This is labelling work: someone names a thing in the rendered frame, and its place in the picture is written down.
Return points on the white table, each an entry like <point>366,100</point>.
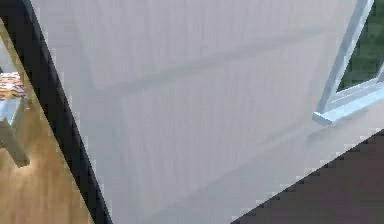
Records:
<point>10,126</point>

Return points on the colourful patterned cloth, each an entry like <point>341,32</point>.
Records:
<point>10,86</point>

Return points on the white framed window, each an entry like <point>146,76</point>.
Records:
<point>346,100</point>

